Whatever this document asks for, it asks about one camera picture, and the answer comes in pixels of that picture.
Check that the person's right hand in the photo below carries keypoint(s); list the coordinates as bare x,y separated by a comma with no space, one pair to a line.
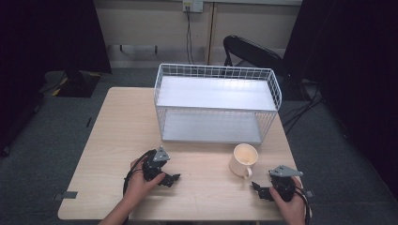
292,207

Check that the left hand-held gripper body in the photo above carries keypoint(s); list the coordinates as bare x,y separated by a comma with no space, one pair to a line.
153,168

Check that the person's left hand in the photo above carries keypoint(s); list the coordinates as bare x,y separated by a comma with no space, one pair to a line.
141,185

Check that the black stand base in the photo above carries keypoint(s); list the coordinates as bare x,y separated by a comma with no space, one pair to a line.
78,83

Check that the white wall socket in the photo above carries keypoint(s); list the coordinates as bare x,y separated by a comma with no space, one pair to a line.
193,5

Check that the black curtain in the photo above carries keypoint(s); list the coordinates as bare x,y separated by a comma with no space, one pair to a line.
37,47
353,68

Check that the black chair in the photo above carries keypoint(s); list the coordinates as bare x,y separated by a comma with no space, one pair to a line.
250,54

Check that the grey tape strip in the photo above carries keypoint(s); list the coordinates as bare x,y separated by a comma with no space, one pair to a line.
309,193
66,195

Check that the white cup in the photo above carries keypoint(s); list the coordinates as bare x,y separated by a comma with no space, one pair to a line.
243,160

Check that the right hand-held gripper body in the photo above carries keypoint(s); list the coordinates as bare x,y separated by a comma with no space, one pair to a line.
284,184

